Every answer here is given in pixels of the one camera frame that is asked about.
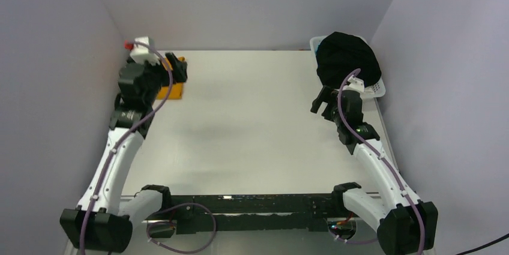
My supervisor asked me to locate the yellow t shirt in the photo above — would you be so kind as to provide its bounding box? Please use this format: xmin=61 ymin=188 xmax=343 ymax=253
xmin=156 ymin=56 xmax=185 ymax=100

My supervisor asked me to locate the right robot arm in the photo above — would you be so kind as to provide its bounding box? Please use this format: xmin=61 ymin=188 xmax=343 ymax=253
xmin=310 ymin=86 xmax=438 ymax=254

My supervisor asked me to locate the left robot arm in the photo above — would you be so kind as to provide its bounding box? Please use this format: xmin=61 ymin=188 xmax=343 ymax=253
xmin=59 ymin=52 xmax=188 ymax=254

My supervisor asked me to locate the white laundry basket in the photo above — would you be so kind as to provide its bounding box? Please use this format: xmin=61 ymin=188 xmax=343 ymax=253
xmin=309 ymin=35 xmax=386 ymax=99

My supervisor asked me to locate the black t shirt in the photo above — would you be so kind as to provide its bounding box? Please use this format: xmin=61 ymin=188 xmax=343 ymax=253
xmin=315 ymin=32 xmax=382 ymax=89

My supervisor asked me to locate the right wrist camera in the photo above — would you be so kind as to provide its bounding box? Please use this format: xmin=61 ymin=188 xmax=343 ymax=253
xmin=343 ymin=75 xmax=365 ymax=94

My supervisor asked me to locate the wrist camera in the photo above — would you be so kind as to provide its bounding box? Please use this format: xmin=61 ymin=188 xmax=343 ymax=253
xmin=343 ymin=75 xmax=365 ymax=94
xmin=124 ymin=37 xmax=160 ymax=66

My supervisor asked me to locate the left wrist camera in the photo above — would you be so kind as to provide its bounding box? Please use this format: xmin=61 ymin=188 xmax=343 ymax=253
xmin=124 ymin=37 xmax=160 ymax=66

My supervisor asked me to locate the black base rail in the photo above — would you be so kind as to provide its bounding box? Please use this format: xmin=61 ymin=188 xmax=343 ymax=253
xmin=147 ymin=193 xmax=357 ymax=239

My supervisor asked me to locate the black cable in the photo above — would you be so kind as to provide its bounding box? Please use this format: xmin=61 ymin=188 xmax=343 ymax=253
xmin=455 ymin=234 xmax=509 ymax=255

